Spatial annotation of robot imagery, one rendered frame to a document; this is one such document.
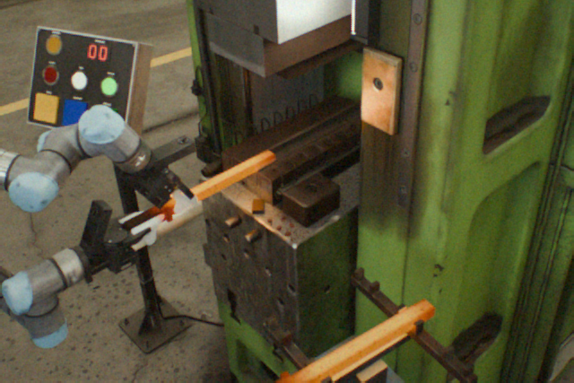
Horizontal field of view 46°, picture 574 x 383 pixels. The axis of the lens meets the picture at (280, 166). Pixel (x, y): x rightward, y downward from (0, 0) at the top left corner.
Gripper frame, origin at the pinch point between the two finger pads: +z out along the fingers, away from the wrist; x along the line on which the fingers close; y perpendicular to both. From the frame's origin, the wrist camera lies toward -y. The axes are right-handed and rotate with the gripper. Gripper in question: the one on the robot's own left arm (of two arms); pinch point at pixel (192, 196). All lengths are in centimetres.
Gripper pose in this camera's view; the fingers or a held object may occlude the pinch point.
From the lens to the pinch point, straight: 158.9
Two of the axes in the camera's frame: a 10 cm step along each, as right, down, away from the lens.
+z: 4.0, 5.1, 7.6
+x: 6.6, 4.1, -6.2
